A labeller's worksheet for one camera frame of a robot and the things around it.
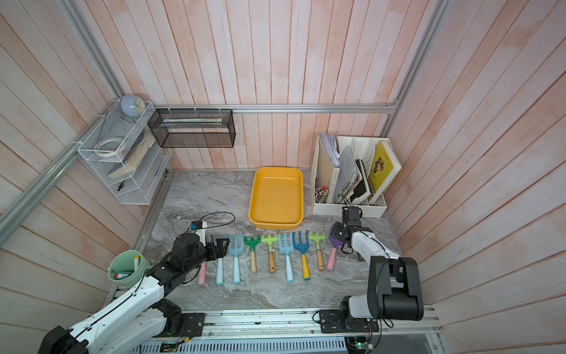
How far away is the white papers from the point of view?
846 mm

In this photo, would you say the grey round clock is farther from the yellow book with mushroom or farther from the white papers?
the yellow book with mushroom

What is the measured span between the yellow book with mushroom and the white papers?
0.20m

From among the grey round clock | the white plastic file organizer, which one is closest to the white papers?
the white plastic file organizer

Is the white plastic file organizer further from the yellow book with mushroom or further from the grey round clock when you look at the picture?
the grey round clock

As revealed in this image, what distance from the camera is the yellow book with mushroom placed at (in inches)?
35.3
